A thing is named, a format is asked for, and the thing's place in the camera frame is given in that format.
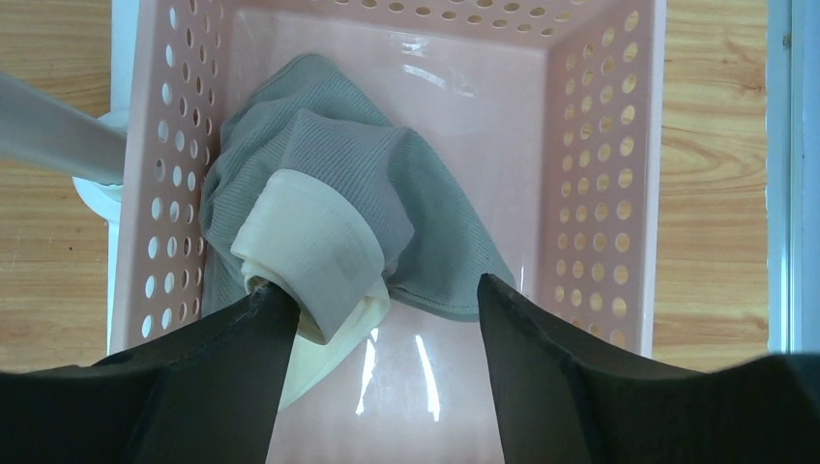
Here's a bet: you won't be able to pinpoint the grey underwear white waistband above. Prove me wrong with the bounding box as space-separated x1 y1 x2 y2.
200 54 514 408

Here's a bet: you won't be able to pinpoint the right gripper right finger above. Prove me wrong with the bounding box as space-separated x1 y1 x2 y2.
478 275 819 463

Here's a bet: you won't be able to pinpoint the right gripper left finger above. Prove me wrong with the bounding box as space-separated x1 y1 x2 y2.
1 284 300 463

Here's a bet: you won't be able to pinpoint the white clothes rack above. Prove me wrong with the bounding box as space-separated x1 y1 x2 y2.
0 0 139 350

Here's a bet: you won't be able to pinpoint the pink plastic basket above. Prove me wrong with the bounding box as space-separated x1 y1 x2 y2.
108 1 666 463

